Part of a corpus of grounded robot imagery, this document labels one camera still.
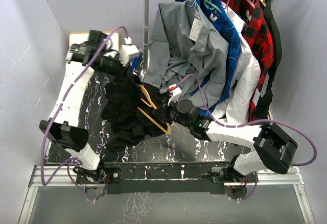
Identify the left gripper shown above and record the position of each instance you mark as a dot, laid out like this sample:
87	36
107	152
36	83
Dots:
122	69

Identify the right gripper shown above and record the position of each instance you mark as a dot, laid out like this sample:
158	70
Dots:
162	111

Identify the yellow clothes hanger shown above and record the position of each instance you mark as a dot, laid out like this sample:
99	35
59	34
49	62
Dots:
149	103

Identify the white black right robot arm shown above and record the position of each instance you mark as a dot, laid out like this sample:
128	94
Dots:
272	148

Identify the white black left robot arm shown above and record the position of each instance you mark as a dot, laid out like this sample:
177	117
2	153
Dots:
87	53

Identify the white shirt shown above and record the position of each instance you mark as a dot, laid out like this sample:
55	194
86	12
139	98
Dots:
244	82

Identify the grey shirt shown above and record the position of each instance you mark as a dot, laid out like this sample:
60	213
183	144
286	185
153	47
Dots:
184	42

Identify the red black plaid shirt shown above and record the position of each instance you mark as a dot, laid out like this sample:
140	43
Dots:
257	35

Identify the pink hanger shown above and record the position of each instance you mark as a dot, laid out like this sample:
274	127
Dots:
233	5

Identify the blue stapler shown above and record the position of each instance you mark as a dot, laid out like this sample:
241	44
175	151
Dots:
134	61

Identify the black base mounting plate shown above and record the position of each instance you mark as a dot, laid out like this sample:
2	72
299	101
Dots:
176	177

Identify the black hanging jacket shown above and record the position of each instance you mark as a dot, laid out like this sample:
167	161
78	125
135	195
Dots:
266	93

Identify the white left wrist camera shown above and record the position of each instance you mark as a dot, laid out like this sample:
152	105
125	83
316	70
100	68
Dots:
128	51

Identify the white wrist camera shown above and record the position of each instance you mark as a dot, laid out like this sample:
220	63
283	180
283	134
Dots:
128	51
174	92

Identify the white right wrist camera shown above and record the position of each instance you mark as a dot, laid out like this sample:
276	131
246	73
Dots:
174	92

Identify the whiteboard with yellow frame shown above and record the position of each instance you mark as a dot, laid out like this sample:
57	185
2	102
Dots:
112	46

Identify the aluminium frame rail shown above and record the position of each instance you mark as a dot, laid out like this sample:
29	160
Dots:
55	196

